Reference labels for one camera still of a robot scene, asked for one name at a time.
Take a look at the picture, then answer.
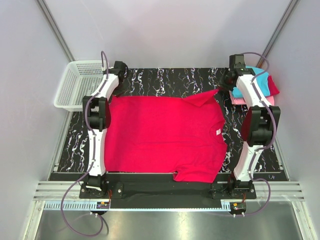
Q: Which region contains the aluminium front rail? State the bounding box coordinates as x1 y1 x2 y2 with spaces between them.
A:
33 181 304 212

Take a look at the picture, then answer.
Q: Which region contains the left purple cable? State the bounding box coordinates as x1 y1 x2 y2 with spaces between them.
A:
60 50 110 237

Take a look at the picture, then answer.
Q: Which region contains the white plastic basket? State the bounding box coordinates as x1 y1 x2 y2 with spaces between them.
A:
53 60 103 112

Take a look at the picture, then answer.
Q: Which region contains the corner aluminium post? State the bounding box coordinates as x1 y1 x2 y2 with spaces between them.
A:
35 0 75 62
262 0 300 58

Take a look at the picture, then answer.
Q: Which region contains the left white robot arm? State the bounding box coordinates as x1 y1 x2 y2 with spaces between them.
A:
82 61 128 198

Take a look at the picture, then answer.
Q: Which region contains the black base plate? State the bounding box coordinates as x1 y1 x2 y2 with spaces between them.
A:
79 173 257 200

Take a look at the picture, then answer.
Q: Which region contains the folded pink t shirt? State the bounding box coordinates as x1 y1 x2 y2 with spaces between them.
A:
230 95 275 106

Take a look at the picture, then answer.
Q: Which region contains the right corner aluminium post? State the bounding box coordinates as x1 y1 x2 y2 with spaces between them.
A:
262 0 300 58

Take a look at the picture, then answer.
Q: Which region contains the left corner aluminium post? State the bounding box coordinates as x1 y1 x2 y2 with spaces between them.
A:
35 0 75 62

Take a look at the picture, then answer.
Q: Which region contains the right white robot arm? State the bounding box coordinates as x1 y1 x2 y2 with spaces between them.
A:
220 53 281 199

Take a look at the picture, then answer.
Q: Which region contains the crimson t shirt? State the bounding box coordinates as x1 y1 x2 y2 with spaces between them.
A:
104 90 227 183
267 75 280 96

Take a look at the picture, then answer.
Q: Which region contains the folded cyan t shirt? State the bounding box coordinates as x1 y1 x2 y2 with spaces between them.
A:
230 65 271 98

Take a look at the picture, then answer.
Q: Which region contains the folded crimson t shirt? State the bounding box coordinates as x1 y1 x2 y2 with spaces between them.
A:
267 75 280 96

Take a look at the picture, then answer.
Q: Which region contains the black marbled table mat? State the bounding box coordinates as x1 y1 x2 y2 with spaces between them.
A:
48 67 289 181

